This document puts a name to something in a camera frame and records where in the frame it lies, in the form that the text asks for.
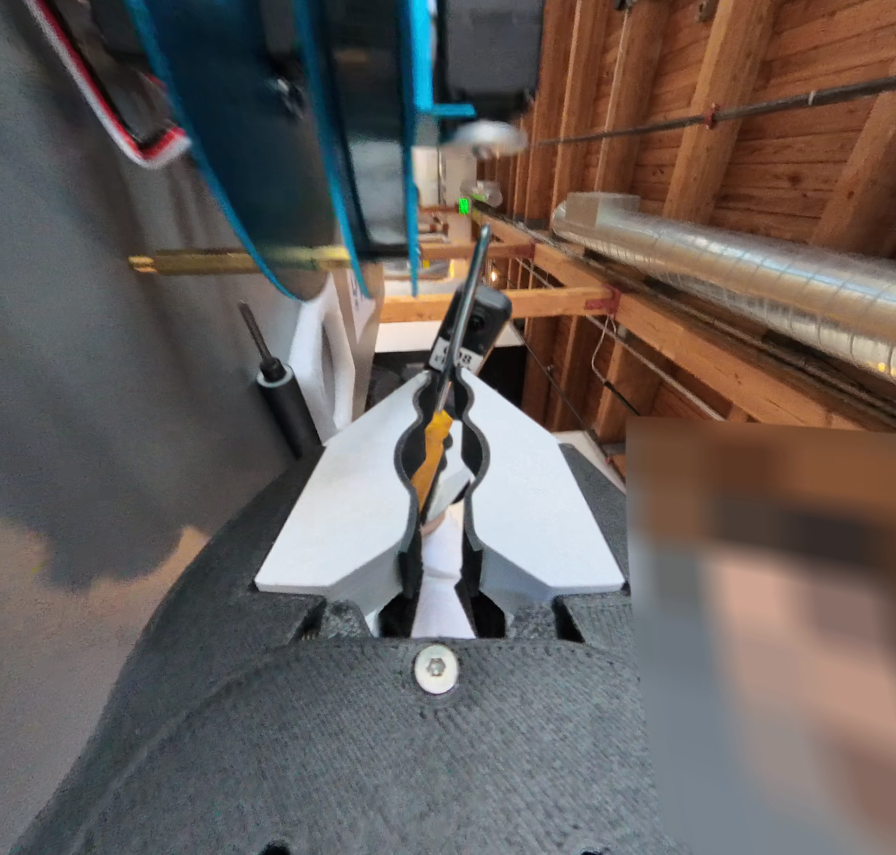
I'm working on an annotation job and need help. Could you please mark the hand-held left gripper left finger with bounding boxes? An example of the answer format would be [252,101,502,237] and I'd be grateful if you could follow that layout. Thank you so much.
[254,368,431,635]

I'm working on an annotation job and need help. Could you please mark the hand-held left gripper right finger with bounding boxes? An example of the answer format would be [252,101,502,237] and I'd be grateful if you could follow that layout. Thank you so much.
[455,367,625,635]

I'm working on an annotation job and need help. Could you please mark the yellow handled screwdriver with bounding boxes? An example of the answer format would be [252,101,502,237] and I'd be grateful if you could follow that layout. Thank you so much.
[412,224,492,516]

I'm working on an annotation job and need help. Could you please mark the white foam block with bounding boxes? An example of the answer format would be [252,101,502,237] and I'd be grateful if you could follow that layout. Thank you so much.
[287,278,382,443]

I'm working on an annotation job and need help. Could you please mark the blue robot arm base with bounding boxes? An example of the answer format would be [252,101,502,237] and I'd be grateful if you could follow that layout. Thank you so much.
[0,0,547,303]

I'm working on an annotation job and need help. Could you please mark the black screwdriver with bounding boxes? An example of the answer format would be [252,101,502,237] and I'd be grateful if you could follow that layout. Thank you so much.
[238,301,323,459]

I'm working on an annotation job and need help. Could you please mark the person's white shirt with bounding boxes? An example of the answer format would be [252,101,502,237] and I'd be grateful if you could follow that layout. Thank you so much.
[413,512,477,638]

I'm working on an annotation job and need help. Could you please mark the black ceiling pipe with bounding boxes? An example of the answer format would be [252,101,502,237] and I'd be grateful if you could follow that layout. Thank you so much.
[525,75,896,149]

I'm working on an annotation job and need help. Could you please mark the silver ventilation duct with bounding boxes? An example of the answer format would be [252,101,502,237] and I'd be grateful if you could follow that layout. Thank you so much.
[549,192,896,383]

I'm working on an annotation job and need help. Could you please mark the red white servo cable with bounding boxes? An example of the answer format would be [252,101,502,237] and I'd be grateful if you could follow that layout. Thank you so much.
[0,0,191,170]

